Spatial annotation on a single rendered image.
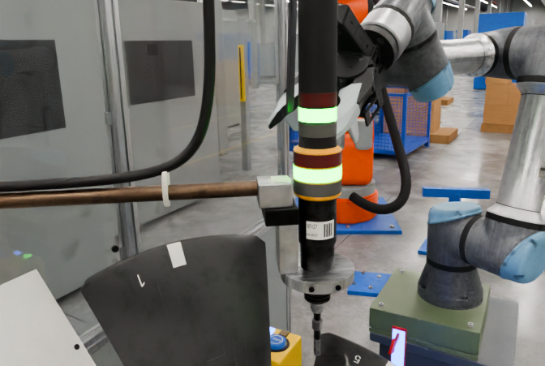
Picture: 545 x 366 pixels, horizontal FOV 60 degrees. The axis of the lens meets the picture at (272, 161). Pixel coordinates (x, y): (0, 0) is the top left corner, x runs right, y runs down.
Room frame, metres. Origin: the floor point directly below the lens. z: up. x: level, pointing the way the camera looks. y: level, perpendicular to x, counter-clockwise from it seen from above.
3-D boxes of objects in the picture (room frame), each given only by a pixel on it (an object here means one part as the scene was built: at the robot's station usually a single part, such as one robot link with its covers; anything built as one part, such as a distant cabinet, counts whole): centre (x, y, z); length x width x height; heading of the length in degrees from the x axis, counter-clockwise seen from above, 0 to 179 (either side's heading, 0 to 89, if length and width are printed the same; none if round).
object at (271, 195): (0.41, -0.03, 1.50); 0.09 x 0.07 x 0.10; 96
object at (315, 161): (0.41, -0.04, 1.57); 0.04 x 0.04 x 0.01
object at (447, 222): (1.04, -0.43, 1.23); 0.13 x 0.12 x 0.14; 32
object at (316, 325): (0.41, -0.04, 1.39); 0.01 x 0.01 x 0.05
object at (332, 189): (0.41, -0.04, 1.54); 0.04 x 0.04 x 0.01
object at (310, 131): (0.41, -0.04, 1.59); 0.03 x 0.03 x 0.01
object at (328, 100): (0.41, -0.04, 1.62); 0.03 x 0.03 x 0.01
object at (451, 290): (1.04, -0.43, 1.11); 0.15 x 0.15 x 0.10
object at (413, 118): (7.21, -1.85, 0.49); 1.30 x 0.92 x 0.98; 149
